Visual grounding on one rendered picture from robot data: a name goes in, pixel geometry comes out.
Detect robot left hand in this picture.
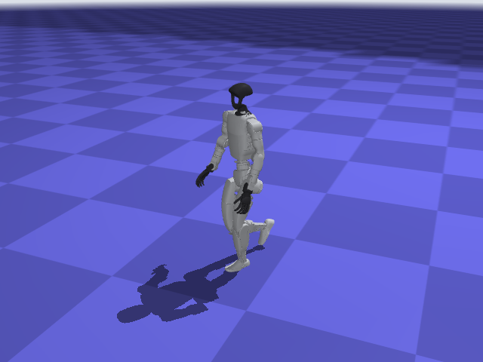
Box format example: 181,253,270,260
234,183,253,214

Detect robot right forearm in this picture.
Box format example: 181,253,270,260
209,137,225,170

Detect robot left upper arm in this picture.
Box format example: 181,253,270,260
246,118,265,162

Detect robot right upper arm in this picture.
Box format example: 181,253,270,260
217,110,232,148

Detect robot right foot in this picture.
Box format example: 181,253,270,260
258,219,275,245

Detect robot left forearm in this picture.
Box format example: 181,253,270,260
243,154,263,191

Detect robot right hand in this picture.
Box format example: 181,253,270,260
196,164,214,187

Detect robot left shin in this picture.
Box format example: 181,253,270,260
232,223,249,263

